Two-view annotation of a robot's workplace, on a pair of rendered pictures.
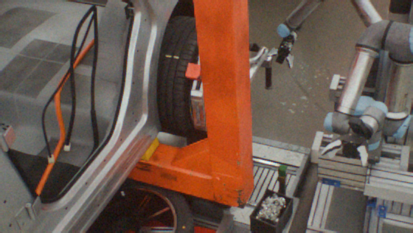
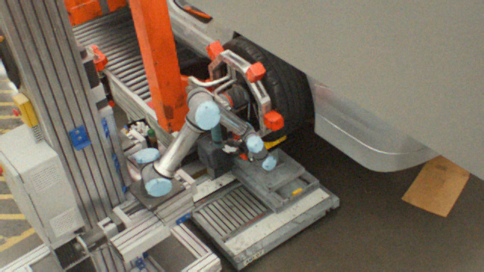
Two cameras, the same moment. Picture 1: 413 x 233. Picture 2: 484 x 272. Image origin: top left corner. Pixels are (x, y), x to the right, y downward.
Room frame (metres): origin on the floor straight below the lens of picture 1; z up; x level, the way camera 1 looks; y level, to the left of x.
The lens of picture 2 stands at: (3.85, -2.48, 2.82)
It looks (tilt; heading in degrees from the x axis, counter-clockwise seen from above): 39 degrees down; 121
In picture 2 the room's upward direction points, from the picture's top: 7 degrees counter-clockwise
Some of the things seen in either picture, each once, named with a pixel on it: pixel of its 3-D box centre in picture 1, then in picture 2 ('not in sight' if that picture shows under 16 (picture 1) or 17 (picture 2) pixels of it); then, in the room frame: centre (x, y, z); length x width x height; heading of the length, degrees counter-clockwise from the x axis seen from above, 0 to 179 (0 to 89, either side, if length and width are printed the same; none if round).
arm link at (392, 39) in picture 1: (397, 83); not in sight; (1.79, -0.80, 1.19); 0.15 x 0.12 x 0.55; 52
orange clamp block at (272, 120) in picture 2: not in sight; (273, 121); (2.68, -0.22, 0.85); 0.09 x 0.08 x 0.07; 153
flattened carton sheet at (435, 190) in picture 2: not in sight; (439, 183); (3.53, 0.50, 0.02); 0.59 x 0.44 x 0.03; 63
